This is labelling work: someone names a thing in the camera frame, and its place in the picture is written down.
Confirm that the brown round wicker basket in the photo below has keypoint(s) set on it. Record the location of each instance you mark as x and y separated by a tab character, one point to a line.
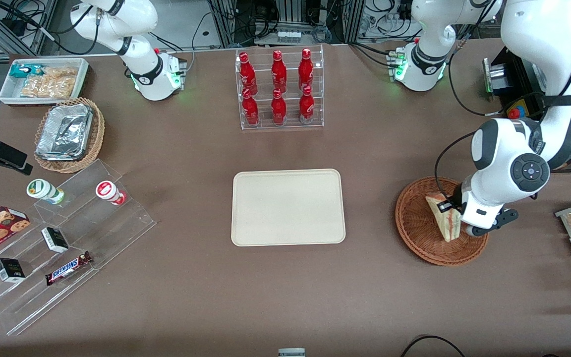
414	233

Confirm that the beige rectangular tray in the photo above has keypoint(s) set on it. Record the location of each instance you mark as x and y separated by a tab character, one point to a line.
265	208

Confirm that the white rectangular snack bin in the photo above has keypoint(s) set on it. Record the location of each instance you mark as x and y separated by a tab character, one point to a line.
5	95

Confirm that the red cola bottle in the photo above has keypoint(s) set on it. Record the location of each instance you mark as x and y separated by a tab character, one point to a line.
306	72
278	109
248	77
307	106
250	111
279	74

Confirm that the clear acrylic bottle rack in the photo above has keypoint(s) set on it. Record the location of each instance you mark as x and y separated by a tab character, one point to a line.
264	74

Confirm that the white power strip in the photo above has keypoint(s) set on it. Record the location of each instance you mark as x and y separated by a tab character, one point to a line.
289	35

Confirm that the teal snack packet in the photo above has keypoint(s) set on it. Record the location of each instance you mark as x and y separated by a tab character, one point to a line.
20	71

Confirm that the brown Snickers bar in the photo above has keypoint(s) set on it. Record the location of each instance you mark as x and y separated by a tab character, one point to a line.
67	268

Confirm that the stack of foil trays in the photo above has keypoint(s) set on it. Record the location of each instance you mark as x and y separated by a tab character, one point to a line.
62	131

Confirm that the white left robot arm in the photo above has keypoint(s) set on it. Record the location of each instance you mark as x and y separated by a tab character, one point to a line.
538	49

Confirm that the triangular sandwich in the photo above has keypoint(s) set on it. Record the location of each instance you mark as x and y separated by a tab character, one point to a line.
446	225

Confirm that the small grey device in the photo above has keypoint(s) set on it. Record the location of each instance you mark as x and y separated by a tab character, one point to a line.
291	353

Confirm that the aluminium equipment rack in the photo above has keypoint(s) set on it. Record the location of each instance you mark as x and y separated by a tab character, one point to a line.
290	10

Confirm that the red lid yogurt cup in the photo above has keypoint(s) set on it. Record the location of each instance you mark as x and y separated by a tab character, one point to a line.
104	190

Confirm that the light oval wicker basket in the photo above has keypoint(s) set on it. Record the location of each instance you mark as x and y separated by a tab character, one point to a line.
95	139

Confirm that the clear acrylic stepped display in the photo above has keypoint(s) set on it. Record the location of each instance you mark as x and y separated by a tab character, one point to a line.
117	233

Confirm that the green lid yogurt cup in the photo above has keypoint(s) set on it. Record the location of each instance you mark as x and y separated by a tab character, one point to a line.
40	188

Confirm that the red emergency stop button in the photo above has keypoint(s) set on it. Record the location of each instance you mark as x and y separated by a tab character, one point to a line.
514	113

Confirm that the small black box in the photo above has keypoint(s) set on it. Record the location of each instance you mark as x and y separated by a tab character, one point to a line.
9	270
55	239

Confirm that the clear bag of crackers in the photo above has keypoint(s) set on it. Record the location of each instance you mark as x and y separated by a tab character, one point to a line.
47	88
62	73

